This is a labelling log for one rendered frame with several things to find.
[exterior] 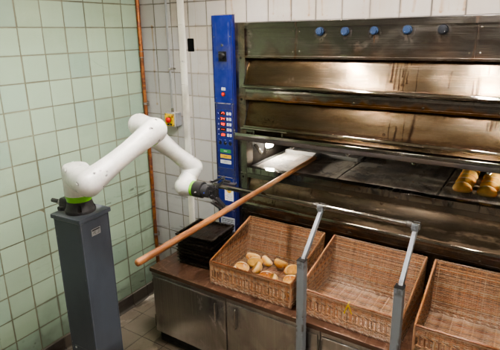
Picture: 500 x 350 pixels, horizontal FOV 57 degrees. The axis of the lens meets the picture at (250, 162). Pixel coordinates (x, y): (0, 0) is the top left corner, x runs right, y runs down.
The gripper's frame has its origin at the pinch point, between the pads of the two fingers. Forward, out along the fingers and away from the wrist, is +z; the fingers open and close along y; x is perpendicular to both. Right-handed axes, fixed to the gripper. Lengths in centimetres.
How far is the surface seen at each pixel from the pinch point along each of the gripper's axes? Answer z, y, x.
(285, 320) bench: 31, 66, 0
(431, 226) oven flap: 92, 18, -54
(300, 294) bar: 42, 43, 6
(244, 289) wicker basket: 1, 59, -6
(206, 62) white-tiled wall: -57, -66, -56
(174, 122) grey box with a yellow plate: -83, -25, -50
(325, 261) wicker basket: 38, 47, -39
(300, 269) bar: 43, 29, 6
